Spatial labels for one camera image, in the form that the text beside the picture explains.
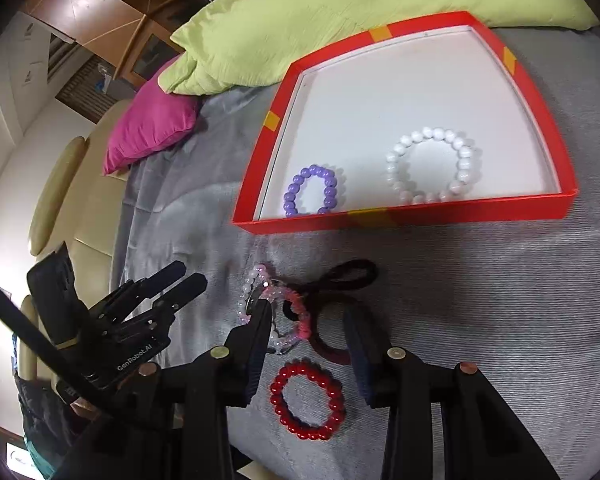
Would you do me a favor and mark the small pale pink bead bracelet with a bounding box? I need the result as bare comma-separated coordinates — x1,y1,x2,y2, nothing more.
236,263,272,326

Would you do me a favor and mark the pink white bead bracelet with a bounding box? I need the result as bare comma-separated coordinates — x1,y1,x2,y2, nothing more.
258,278,313,356

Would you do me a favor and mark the red bead bracelet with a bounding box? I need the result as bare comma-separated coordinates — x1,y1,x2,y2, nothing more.
270,358,347,442

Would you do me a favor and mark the maroon hair tie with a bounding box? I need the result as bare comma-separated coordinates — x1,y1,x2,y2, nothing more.
306,294,366,366

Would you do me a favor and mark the black hair tie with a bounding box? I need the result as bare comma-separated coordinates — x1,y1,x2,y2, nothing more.
284,258,380,321

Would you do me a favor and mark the beige leather headboard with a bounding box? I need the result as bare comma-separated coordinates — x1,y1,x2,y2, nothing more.
0,100,131,330

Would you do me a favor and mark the grey bed blanket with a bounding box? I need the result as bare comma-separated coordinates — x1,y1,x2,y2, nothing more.
111,28,600,479

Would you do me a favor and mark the magenta pillow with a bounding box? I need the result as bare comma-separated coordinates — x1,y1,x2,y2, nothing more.
102,55,200,174

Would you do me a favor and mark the light green pillow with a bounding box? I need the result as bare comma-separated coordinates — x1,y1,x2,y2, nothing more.
158,0,600,96

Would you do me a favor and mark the wooden cabinet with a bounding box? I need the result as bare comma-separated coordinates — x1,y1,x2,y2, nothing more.
22,0,193,88

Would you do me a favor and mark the red shallow cardboard box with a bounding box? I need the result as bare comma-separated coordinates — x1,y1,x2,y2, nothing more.
233,11,578,234

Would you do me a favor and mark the purple bead bracelet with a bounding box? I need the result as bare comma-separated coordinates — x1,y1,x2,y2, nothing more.
282,162,340,218

